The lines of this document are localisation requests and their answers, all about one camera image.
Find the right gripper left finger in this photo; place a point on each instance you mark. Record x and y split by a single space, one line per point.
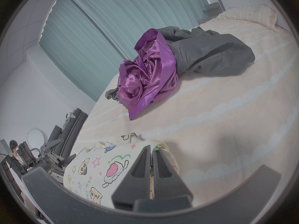
130 190

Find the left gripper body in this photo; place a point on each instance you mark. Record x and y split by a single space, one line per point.
50 160

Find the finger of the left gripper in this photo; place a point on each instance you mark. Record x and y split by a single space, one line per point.
50 146
65 161

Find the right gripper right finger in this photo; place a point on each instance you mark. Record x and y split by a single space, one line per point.
172 188

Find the white printed pyjama top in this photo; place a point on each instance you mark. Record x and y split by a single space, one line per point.
93 169

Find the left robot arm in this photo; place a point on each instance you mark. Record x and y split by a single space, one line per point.
24 153

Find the pile of clothes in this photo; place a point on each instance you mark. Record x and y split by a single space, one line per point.
69 119

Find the round white mirror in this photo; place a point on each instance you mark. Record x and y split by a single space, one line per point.
35 138

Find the black chest of drawers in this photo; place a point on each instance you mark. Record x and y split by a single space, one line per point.
72 127

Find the person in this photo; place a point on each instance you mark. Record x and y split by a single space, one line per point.
14 148

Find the bed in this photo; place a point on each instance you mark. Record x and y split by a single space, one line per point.
233 113

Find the blue-green curtain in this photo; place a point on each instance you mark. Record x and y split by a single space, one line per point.
77 45
140 8

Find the purple satin garment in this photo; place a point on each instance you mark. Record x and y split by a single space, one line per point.
149 78

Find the dark grey garment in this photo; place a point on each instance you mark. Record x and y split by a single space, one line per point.
210 52

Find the white grey bedside table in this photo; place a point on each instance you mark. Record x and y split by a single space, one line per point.
211 10

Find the pale pink pillow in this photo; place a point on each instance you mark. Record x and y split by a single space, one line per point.
252 14

